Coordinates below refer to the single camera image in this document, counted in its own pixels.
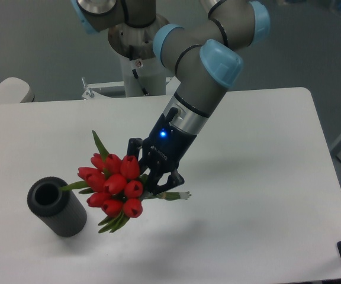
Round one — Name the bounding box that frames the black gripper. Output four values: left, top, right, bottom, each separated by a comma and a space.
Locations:
126, 107, 196, 195

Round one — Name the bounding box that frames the red tulip bouquet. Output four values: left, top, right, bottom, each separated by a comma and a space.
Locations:
60, 131, 191, 233

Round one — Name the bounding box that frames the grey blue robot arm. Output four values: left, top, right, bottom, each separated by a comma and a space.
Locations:
72, 1, 271, 195

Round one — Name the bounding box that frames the dark grey ribbed vase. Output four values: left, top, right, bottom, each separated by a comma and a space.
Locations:
27, 176, 87, 237

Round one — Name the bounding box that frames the beige chair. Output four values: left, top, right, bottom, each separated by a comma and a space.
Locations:
0, 77, 35, 105

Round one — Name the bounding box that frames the black cable on pedestal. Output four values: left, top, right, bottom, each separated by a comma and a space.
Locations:
131, 68, 150, 96

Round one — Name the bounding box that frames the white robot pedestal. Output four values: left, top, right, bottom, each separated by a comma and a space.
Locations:
108, 14, 169, 97

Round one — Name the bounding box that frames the white metal base frame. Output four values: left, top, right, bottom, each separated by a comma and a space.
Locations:
82, 77, 181, 100

